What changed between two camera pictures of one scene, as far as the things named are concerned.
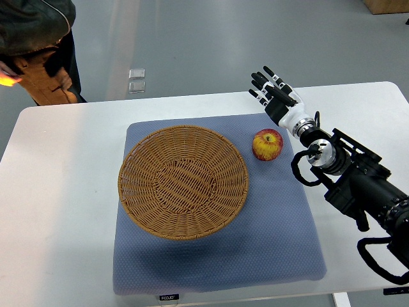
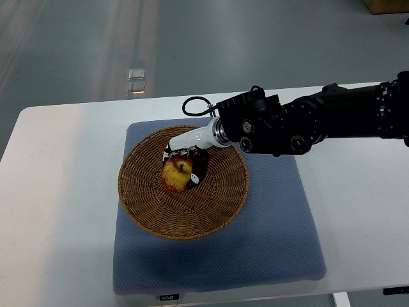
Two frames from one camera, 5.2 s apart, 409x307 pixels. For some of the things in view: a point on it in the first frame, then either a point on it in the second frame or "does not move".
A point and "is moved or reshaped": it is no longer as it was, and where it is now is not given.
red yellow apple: [268, 144] is moved or reshaped
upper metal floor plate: [135, 74] does not move
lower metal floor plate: [135, 87] does not move
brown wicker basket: [183, 182] does not move
